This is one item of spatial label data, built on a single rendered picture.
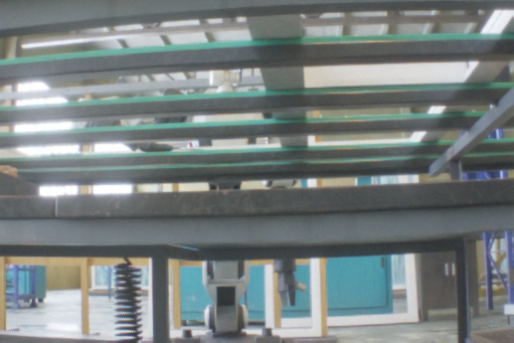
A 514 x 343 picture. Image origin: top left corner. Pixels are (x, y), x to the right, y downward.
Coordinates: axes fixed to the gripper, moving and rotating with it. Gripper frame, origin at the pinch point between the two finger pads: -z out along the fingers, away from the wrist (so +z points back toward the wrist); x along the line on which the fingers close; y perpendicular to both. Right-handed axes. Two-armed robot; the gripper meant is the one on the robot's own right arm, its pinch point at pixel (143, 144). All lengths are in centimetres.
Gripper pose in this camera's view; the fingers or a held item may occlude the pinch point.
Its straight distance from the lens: 191.9
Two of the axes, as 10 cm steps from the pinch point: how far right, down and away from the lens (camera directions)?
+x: 0.7, 2.0, 9.8
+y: -4.1, 9.0, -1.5
